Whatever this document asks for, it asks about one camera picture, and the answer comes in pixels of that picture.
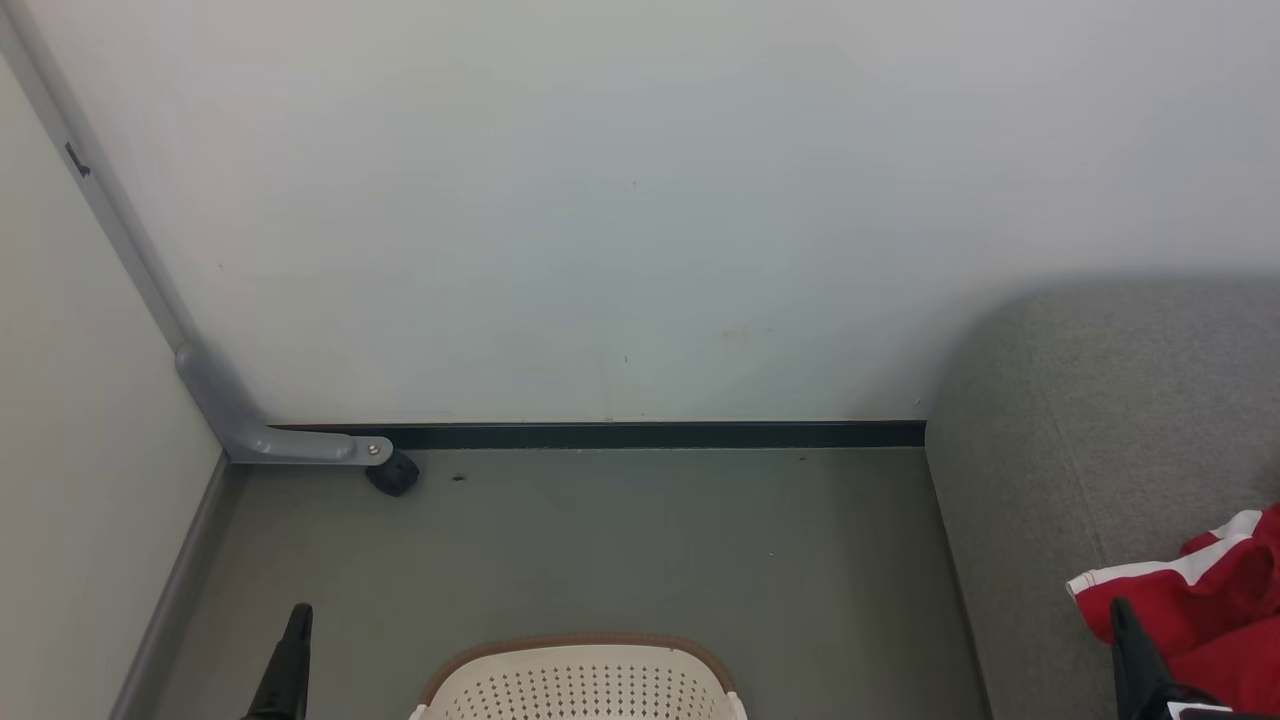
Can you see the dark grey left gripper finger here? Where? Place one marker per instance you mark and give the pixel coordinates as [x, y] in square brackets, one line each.
[288, 670]

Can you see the black caster wheel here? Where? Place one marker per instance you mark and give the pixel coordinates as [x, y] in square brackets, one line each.
[392, 474]

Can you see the grey fabric sofa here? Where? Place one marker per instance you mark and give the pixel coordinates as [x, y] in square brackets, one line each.
[1050, 450]

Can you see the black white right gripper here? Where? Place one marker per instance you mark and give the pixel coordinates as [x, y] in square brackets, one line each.
[1200, 708]

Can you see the grey floor skirting strip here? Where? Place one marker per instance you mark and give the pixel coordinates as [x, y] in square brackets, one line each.
[170, 600]

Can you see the small black clip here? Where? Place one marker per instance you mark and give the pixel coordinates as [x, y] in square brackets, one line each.
[77, 160]

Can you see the red shorts with white stripe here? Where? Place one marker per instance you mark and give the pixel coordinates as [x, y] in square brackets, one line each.
[1210, 590]

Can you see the cream perforated plastic laundry basket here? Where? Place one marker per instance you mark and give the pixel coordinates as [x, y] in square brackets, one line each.
[580, 685]

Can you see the black wall baseboard strip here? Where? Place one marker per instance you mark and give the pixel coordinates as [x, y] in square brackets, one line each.
[650, 435]

